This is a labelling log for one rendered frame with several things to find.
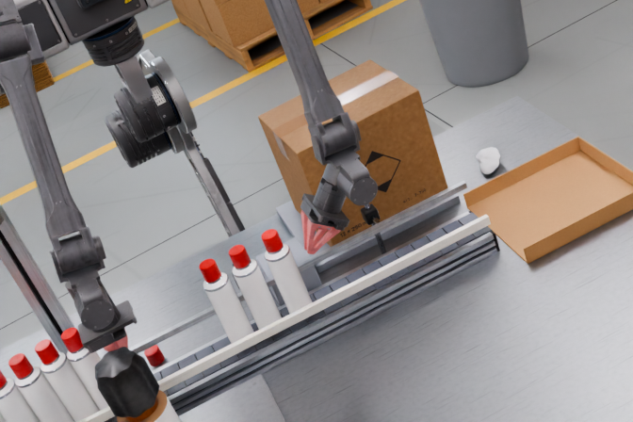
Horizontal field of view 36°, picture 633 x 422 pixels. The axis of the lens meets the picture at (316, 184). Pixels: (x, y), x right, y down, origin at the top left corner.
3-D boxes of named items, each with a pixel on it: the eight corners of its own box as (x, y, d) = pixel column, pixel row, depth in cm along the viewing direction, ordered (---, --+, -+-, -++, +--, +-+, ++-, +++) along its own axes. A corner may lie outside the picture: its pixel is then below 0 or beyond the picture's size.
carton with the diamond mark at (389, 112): (335, 253, 214) (296, 154, 200) (295, 209, 234) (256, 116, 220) (449, 190, 220) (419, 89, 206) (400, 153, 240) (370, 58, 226)
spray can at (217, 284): (235, 354, 192) (197, 276, 181) (229, 339, 196) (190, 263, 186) (259, 342, 192) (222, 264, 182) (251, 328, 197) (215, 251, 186)
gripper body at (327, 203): (317, 224, 182) (331, 189, 180) (300, 201, 191) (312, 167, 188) (347, 230, 185) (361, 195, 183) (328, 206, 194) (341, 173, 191)
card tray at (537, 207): (527, 264, 194) (524, 249, 192) (466, 207, 216) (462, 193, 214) (654, 198, 198) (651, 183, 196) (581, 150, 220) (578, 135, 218)
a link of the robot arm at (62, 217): (31, 27, 171) (-31, 43, 168) (31, 19, 165) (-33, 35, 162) (108, 258, 171) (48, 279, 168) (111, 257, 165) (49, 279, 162)
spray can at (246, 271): (264, 340, 192) (227, 262, 182) (256, 326, 197) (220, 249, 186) (287, 328, 193) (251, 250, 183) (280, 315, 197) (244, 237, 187)
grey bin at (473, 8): (472, 104, 420) (437, -27, 388) (420, 73, 458) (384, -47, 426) (559, 56, 429) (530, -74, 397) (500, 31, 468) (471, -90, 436)
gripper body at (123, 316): (138, 325, 173) (121, 294, 169) (87, 351, 172) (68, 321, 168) (132, 306, 179) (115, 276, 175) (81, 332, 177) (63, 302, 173)
